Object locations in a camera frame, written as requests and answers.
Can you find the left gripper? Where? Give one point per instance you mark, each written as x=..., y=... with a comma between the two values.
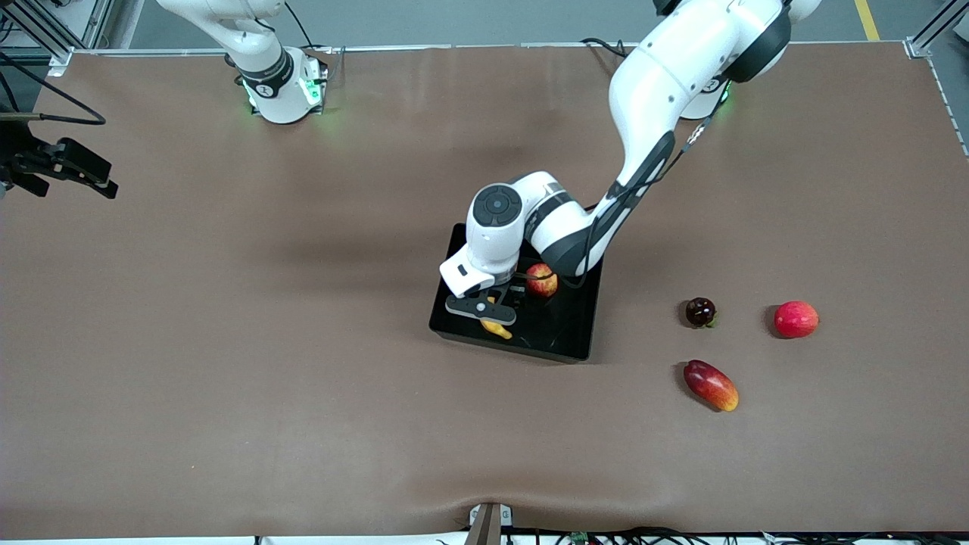
x=509, y=292

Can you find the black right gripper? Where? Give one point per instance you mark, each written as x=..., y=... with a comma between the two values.
x=17, y=155

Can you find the red yellow apple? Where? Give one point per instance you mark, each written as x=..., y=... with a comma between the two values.
x=543, y=284

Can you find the yellow banana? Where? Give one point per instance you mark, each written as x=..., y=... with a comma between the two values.
x=496, y=329

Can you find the black plastic box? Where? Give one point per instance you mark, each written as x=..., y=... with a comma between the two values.
x=560, y=325

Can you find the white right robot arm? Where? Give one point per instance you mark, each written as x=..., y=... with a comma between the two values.
x=265, y=68

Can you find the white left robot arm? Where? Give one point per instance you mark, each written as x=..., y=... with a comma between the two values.
x=658, y=83

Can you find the brown table cover mat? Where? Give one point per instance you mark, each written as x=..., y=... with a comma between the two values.
x=484, y=454

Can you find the dark purple mangosteen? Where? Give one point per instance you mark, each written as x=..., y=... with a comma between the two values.
x=700, y=312

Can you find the red yellow mango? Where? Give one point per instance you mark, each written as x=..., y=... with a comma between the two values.
x=711, y=386

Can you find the small green circuit board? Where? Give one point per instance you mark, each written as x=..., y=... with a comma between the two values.
x=579, y=538

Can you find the plain red round fruit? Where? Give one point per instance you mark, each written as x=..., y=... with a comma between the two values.
x=796, y=319

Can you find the aluminium frame profile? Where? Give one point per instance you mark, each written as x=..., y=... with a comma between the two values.
x=60, y=60
x=920, y=47

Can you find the metal table edge bracket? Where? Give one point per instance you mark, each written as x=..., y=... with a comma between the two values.
x=488, y=526

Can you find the silver table edge rail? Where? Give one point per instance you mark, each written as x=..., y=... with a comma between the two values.
x=492, y=46

